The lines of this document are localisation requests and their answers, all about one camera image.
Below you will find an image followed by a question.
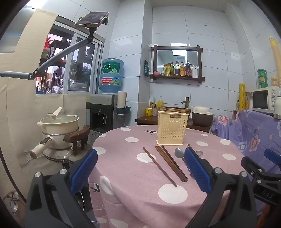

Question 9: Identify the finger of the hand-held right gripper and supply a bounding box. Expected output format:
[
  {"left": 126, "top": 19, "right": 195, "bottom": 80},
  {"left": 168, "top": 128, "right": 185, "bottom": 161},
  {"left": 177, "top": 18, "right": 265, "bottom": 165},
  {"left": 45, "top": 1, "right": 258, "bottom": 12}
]
[
  {"left": 264, "top": 149, "right": 281, "bottom": 165},
  {"left": 241, "top": 156, "right": 266, "bottom": 182}
]

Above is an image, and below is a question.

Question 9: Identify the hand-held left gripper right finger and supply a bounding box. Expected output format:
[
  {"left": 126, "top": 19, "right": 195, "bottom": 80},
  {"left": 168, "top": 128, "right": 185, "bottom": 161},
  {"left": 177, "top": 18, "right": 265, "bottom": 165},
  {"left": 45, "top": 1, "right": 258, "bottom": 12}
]
[{"left": 184, "top": 147, "right": 257, "bottom": 228}]

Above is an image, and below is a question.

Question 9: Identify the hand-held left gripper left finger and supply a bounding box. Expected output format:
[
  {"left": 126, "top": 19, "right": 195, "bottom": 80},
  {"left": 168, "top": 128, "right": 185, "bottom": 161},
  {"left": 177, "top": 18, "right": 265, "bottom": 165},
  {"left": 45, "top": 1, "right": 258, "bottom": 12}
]
[{"left": 26, "top": 149, "right": 98, "bottom": 228}]

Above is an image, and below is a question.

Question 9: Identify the brown wooden chopstick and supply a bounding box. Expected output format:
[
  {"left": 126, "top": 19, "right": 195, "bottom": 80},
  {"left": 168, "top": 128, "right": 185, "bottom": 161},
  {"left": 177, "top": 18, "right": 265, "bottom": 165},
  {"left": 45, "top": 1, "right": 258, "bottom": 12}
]
[
  {"left": 157, "top": 145, "right": 186, "bottom": 182},
  {"left": 143, "top": 147, "right": 177, "bottom": 187},
  {"left": 155, "top": 146, "right": 184, "bottom": 183},
  {"left": 162, "top": 145, "right": 188, "bottom": 181}
]

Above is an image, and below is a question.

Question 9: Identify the cream plastic utensil holder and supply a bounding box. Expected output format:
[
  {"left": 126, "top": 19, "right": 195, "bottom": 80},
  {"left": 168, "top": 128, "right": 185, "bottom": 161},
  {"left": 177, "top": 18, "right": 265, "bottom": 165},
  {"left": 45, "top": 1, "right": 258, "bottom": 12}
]
[{"left": 156, "top": 111, "right": 189, "bottom": 146}]

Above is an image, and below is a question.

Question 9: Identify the person's right forearm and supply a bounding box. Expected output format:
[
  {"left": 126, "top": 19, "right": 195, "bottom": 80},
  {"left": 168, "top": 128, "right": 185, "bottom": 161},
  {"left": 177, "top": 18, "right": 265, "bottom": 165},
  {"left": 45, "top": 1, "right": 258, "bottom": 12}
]
[{"left": 260, "top": 203, "right": 281, "bottom": 220}]

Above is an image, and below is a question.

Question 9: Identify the purple floral cloth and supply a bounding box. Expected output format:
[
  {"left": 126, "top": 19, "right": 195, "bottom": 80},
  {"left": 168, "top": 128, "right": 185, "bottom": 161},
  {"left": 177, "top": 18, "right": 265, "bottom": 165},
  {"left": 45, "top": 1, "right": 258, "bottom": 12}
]
[{"left": 210, "top": 110, "right": 281, "bottom": 212}]

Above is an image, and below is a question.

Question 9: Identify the grey round stand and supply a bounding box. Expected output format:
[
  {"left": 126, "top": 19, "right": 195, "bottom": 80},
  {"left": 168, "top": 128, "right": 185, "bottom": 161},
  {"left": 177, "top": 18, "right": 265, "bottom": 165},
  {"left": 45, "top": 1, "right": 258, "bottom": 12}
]
[{"left": 42, "top": 149, "right": 88, "bottom": 164}]

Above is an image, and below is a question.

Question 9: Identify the small dark wooden stool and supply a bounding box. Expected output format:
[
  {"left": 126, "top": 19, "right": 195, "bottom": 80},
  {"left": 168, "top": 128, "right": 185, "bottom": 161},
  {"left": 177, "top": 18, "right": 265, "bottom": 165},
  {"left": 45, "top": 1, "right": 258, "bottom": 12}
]
[{"left": 64, "top": 125, "right": 91, "bottom": 156}]

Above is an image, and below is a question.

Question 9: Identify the pink polka dot tablecloth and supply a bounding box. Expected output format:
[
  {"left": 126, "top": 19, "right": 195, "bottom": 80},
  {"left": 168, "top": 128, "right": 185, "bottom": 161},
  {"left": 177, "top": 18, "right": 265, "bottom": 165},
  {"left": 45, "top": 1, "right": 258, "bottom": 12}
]
[{"left": 89, "top": 125, "right": 264, "bottom": 228}]

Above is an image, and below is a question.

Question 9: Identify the brown and white rice cooker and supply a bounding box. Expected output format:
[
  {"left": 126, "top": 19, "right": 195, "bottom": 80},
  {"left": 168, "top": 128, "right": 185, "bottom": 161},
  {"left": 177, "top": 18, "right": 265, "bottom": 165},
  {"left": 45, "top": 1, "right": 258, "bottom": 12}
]
[{"left": 191, "top": 106, "right": 214, "bottom": 127}]

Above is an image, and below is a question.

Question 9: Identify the cream lidded pot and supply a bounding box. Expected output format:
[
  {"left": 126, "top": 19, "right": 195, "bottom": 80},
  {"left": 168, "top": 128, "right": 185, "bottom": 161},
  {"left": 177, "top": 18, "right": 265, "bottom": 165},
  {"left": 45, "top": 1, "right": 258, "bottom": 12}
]
[{"left": 37, "top": 107, "right": 79, "bottom": 135}]

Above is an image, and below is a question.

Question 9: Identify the white microwave oven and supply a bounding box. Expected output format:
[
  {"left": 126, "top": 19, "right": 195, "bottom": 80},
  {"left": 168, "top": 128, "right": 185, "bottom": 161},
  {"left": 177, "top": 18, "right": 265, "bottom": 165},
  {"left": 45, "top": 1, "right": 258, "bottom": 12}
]
[{"left": 251, "top": 86, "right": 281, "bottom": 120}]

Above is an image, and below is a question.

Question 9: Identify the grey water dispenser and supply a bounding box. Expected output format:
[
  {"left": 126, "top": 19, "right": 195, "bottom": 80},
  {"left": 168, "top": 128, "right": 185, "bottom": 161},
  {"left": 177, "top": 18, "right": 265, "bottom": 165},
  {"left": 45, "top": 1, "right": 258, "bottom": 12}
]
[{"left": 90, "top": 94, "right": 119, "bottom": 135}]

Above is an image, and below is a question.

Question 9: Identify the woven wicker basin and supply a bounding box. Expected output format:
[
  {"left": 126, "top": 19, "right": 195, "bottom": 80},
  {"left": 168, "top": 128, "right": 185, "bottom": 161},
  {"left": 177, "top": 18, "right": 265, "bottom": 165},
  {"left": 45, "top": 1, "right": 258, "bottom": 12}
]
[{"left": 158, "top": 106, "right": 191, "bottom": 116}]

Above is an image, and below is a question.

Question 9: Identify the yellow paper roll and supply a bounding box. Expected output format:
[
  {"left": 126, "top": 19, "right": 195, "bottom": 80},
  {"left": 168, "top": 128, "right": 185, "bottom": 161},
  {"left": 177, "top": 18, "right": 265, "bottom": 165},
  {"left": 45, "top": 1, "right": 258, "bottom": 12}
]
[{"left": 239, "top": 83, "right": 246, "bottom": 111}]

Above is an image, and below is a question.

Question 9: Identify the dark wooden counter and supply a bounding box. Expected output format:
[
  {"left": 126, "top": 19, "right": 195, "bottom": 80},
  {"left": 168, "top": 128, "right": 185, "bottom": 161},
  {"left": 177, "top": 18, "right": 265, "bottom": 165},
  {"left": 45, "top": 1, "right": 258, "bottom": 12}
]
[{"left": 135, "top": 115, "right": 211, "bottom": 133}]

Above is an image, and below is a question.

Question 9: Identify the stack of green jars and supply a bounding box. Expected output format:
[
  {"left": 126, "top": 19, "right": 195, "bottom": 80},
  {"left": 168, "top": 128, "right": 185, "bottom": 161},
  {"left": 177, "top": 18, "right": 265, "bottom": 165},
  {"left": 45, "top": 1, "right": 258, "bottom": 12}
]
[{"left": 257, "top": 69, "right": 268, "bottom": 89}]

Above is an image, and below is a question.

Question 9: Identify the wooden framed mirror shelf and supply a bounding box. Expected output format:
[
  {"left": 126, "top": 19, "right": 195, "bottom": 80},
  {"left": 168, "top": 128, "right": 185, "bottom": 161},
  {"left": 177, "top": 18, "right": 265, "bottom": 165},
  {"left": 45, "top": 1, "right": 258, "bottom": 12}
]
[{"left": 150, "top": 44, "right": 205, "bottom": 83}]

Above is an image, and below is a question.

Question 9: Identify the blue water bottle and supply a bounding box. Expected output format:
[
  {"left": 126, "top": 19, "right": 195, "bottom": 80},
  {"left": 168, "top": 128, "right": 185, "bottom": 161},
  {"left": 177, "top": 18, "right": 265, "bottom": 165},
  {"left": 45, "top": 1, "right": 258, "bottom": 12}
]
[{"left": 99, "top": 58, "right": 125, "bottom": 95}]

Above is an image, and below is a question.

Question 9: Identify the sliding glass window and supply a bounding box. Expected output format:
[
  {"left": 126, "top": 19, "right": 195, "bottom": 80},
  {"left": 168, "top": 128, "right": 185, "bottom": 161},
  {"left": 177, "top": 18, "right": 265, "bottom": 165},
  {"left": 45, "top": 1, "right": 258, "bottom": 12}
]
[{"left": 35, "top": 21, "right": 104, "bottom": 95}]

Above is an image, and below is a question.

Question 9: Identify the dark soy sauce bottle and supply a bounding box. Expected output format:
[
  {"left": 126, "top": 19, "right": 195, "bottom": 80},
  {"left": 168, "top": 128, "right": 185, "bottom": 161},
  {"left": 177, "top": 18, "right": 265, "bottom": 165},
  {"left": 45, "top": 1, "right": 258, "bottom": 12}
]
[{"left": 185, "top": 60, "right": 193, "bottom": 77}]

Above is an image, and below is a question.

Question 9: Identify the yellow snack packet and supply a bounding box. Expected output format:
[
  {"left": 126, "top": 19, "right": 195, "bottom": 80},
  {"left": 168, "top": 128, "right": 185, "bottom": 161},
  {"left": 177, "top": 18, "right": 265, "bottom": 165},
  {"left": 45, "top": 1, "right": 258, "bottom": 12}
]
[{"left": 162, "top": 63, "right": 172, "bottom": 77}]

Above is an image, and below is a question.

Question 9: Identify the smartphone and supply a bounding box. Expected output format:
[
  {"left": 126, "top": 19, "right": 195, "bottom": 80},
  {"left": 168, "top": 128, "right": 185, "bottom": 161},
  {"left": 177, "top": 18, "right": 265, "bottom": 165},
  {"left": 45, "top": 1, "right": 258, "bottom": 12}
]
[{"left": 74, "top": 11, "right": 109, "bottom": 28}]

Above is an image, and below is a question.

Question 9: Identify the white cable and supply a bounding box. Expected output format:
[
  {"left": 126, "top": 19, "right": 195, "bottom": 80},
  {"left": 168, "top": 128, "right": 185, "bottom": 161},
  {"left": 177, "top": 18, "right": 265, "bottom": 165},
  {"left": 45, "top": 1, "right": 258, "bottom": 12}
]
[{"left": 63, "top": 151, "right": 86, "bottom": 212}]

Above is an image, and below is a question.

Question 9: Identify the cream saucepan with handle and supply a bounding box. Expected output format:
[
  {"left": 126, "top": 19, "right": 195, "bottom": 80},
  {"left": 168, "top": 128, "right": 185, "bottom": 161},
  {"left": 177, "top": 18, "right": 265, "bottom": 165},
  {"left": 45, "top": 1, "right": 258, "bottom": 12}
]
[{"left": 30, "top": 129, "right": 79, "bottom": 160}]

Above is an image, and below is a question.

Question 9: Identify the yellow corrugated hose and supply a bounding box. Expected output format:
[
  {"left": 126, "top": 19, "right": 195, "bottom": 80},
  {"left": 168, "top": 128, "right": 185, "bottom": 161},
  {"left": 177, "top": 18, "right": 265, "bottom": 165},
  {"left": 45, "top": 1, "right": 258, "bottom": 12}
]
[{"left": 269, "top": 36, "right": 281, "bottom": 88}]

